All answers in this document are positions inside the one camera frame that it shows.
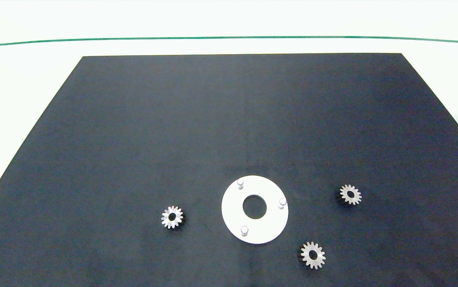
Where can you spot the small steel planetary gear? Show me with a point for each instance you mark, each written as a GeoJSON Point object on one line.
{"type": "Point", "coordinates": [172, 223]}
{"type": "Point", "coordinates": [313, 262]}
{"type": "Point", "coordinates": [350, 199]}

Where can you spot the dark blue-grey work mat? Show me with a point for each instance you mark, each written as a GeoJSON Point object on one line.
{"type": "Point", "coordinates": [133, 139]}

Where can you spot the round white pinned carrier plate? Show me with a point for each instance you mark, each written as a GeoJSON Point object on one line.
{"type": "Point", "coordinates": [233, 208]}

